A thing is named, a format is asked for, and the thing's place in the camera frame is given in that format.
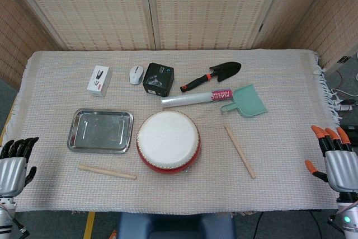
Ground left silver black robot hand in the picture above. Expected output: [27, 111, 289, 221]
[0, 137, 39, 196]

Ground right silver orange-tipped robot hand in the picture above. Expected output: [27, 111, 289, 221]
[304, 125, 358, 195]

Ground wooden drumstick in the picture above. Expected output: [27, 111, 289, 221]
[224, 125, 257, 180]
[78, 164, 138, 181]

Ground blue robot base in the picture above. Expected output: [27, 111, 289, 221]
[116, 211, 237, 239]

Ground rectangular metal tray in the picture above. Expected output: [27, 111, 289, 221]
[67, 108, 134, 154]

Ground red drum with white skin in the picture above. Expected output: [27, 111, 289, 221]
[136, 111, 201, 174]

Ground black device box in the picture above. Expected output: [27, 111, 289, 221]
[340, 124, 358, 139]

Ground white power strip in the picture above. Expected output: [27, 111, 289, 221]
[337, 100, 355, 113]

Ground beige woven tablecloth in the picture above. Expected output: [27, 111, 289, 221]
[0, 49, 346, 213]

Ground teal plastic dustpan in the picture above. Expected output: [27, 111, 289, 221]
[220, 83, 269, 119]

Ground white cardboard product box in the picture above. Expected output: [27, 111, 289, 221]
[86, 65, 113, 98]

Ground white grey computer mouse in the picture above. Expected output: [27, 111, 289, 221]
[129, 65, 144, 85]

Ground plastic food wrap roll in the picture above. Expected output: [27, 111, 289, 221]
[161, 88, 233, 109]

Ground black cardboard product box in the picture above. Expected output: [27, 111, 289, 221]
[142, 62, 175, 97]

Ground bamboo folding screen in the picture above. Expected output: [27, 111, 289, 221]
[0, 0, 358, 88]

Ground white cable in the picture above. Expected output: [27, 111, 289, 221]
[331, 72, 358, 97]

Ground red cable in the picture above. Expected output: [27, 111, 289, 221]
[334, 69, 352, 101]

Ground black garden trowel orange ring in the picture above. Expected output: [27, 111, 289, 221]
[180, 61, 242, 93]

